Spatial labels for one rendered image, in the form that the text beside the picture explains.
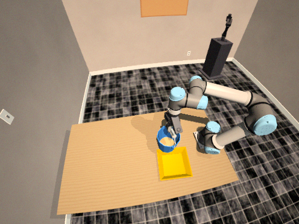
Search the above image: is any blue pail with white handle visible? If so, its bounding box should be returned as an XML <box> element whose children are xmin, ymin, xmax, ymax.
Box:
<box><xmin>157</xmin><ymin>125</ymin><xmax>180</xmax><ymax>153</ymax></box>

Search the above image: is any yellow shallow tray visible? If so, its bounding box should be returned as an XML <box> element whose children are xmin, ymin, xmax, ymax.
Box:
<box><xmin>157</xmin><ymin>147</ymin><xmax>192</xmax><ymax>181</ymax></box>

